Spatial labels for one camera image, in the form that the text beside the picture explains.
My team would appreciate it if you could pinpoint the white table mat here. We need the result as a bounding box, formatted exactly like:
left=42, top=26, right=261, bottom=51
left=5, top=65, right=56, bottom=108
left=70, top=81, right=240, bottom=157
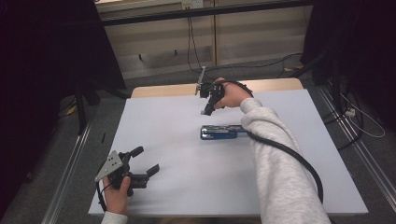
left=88, top=88, right=370, bottom=217

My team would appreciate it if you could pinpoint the black floor cable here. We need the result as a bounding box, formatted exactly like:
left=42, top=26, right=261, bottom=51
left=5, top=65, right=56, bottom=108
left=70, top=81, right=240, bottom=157
left=204, top=51, right=304, bottom=78

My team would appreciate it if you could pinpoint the person's right hand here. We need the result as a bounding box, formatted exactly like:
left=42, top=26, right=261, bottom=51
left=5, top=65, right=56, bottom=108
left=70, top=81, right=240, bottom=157
left=214, top=77, right=253, bottom=110

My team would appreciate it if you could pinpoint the person's left hand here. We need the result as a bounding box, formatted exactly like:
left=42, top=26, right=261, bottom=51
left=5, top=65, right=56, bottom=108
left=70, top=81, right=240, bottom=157
left=102, top=175, right=133, bottom=216

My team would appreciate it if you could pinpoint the white cable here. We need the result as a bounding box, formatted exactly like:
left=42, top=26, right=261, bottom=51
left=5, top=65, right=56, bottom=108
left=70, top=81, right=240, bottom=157
left=339, top=92, right=387, bottom=139

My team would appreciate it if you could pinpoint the narrow black curtain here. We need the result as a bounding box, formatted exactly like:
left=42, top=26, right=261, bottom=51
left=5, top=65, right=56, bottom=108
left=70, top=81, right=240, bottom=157
left=300, top=0, right=396, bottom=132

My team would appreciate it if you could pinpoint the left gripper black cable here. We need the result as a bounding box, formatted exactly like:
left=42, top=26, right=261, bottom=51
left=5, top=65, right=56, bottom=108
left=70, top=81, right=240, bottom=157
left=95, top=181, right=109, bottom=213

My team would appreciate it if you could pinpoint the black horizontal bar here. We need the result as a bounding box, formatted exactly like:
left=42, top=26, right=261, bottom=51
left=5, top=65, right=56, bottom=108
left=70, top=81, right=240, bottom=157
left=101, top=0, right=313, bottom=28

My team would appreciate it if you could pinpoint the blue stapler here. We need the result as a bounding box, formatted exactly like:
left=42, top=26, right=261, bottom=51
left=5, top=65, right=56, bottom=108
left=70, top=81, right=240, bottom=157
left=199, top=124, right=249, bottom=141

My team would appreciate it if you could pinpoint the black stand with cables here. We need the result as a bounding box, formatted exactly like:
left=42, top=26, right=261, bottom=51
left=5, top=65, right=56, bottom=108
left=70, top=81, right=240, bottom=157
left=291, top=49, right=349, bottom=106

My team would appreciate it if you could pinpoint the black tripod stand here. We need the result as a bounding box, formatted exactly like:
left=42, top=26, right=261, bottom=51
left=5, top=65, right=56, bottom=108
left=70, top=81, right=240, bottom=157
left=73, top=77, right=133, bottom=135

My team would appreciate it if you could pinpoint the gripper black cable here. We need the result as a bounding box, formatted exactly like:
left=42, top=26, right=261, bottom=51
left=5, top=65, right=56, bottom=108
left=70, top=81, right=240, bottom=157
left=214, top=79, right=325, bottom=205
left=95, top=181, right=109, bottom=213

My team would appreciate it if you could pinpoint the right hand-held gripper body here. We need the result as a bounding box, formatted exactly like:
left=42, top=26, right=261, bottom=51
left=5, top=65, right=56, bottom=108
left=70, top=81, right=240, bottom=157
left=194, top=65, right=226, bottom=101

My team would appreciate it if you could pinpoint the light wooden cabinet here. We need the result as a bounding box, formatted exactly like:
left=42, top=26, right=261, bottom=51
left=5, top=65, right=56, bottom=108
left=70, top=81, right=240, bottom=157
left=94, top=0, right=314, bottom=80

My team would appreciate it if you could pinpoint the white wall socket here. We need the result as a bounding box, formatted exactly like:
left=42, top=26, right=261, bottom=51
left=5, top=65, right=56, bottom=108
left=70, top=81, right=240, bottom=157
left=181, top=0, right=205, bottom=10

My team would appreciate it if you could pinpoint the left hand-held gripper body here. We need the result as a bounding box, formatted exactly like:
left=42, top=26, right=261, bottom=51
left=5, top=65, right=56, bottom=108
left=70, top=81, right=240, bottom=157
left=94, top=149, right=149, bottom=198

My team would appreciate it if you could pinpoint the aluminium floor rail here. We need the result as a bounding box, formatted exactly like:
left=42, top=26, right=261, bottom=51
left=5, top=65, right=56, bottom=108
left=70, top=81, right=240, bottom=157
left=41, top=123, right=93, bottom=224
left=317, top=86, right=396, bottom=204

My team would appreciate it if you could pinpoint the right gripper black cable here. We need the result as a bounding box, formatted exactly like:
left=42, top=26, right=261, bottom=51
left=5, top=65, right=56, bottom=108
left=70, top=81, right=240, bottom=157
left=214, top=79, right=325, bottom=205

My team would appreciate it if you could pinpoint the hanging black cable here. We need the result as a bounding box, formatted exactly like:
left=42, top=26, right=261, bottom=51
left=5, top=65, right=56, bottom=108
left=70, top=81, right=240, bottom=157
left=186, top=17, right=204, bottom=75

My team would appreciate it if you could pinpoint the large black curtain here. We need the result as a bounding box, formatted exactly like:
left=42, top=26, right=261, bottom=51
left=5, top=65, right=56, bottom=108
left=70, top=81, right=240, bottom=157
left=0, top=0, right=127, bottom=218

